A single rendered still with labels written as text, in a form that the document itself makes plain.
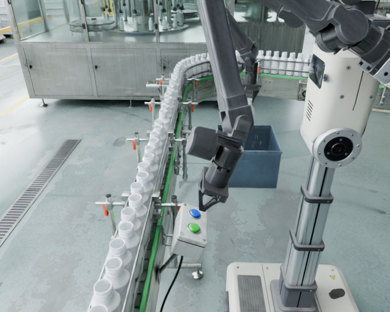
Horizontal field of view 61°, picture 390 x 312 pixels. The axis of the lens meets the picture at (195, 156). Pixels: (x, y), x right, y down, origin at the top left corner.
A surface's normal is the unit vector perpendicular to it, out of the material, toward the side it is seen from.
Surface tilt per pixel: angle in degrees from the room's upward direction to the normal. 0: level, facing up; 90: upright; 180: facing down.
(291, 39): 90
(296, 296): 90
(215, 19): 65
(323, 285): 0
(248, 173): 90
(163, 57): 90
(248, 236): 0
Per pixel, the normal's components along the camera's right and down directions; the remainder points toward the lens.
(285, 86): -0.35, 0.47
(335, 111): -0.04, 0.65
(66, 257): 0.00, -0.87
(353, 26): 0.22, 0.06
